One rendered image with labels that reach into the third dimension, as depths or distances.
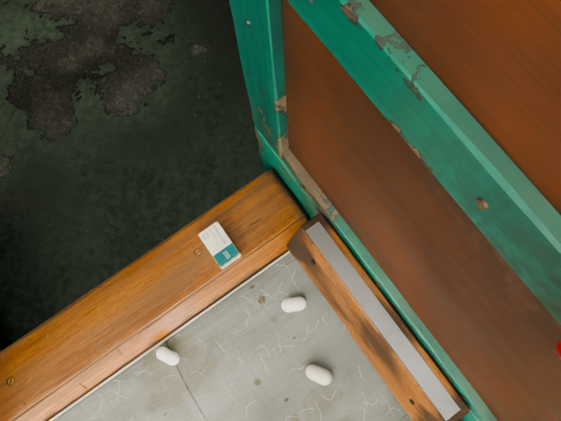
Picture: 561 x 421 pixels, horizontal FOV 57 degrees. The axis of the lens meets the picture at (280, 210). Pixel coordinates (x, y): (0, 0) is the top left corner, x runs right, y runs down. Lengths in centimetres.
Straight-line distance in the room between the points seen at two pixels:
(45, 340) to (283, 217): 38
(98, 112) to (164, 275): 109
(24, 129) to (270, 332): 129
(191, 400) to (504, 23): 67
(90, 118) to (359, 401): 131
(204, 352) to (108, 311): 15
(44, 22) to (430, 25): 184
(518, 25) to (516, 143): 6
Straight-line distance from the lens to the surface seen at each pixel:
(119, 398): 82
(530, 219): 28
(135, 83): 181
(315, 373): 75
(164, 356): 78
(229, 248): 75
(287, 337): 78
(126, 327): 79
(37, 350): 84
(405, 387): 69
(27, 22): 207
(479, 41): 25
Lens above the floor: 152
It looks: 75 degrees down
